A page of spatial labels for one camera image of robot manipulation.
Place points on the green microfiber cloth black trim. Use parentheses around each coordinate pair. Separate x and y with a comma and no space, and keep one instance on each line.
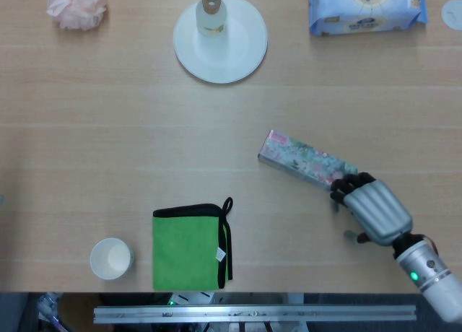
(184,249)

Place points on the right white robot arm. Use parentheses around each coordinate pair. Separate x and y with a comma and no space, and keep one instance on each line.
(429,274)

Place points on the white paper cup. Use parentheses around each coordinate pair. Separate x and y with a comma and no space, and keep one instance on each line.
(110,258)

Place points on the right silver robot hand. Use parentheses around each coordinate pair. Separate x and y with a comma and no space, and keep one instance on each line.
(379,209)

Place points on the aluminium profile rail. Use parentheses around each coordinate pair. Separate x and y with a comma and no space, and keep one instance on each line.
(252,314)

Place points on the white round lid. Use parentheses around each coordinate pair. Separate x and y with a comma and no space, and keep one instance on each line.
(453,14)

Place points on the pink bath pouf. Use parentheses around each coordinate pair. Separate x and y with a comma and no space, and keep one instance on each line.
(77,7)

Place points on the frosted bottle with wooden cap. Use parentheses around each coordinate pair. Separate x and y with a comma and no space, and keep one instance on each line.
(211,19)

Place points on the blue tissue pack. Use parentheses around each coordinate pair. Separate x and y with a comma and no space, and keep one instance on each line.
(364,7)

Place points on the floral rectangular box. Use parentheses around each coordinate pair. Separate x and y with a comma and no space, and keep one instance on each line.
(303,158)

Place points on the white round plate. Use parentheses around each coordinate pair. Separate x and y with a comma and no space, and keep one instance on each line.
(234,54)

